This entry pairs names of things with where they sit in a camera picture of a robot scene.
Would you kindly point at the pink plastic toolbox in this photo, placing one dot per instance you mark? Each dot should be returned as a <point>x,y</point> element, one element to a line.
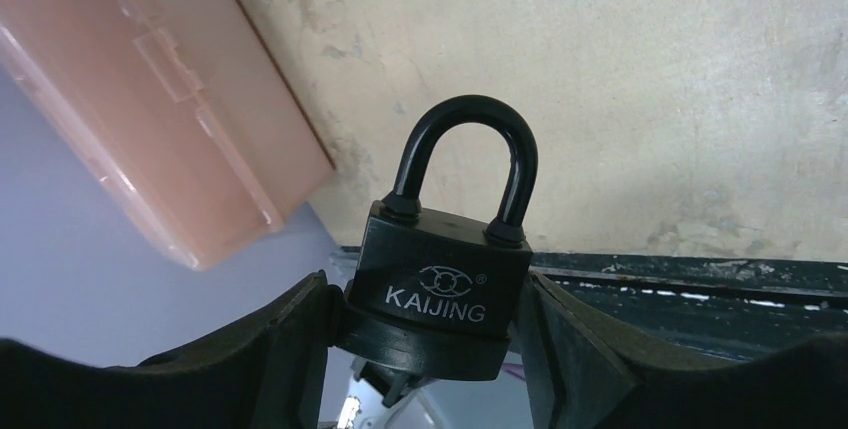
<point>179,111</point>

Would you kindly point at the black padlock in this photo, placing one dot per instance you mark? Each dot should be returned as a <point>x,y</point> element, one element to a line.
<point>434,293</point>

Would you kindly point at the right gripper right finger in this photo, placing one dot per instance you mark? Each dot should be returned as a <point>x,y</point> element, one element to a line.
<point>586,369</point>

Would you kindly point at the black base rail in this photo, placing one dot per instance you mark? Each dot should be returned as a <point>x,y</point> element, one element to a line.
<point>732,308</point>

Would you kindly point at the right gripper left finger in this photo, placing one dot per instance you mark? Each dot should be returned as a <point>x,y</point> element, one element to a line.
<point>264,370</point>

